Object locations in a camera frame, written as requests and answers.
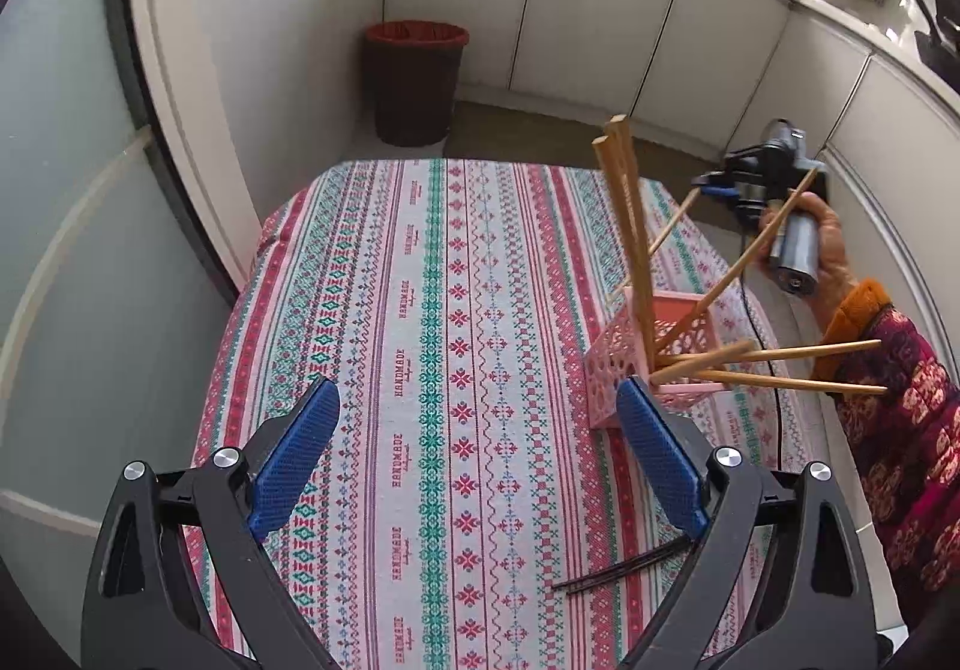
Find red patterned sleeve forearm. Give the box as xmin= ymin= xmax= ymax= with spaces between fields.
xmin=812 ymin=280 xmax=958 ymax=629

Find patterned red green tablecloth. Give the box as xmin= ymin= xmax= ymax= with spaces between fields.
xmin=182 ymin=156 xmax=827 ymax=670

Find dark red-rimmed waste bin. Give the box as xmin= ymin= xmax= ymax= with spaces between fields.
xmin=363 ymin=20 xmax=470 ymax=146

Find wooden chopstick bundle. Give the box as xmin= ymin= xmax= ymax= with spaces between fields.
xmin=592 ymin=114 xmax=656 ymax=367

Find pink perforated utensil holder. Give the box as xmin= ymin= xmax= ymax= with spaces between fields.
xmin=584 ymin=288 xmax=734 ymax=431

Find white kitchen cabinets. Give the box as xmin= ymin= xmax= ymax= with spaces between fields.
xmin=384 ymin=0 xmax=958 ymax=364

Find right hand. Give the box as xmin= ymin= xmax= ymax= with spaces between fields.
xmin=794 ymin=192 xmax=861 ymax=333

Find black chopstick pair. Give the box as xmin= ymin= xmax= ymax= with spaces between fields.
xmin=551 ymin=535 xmax=693 ymax=595

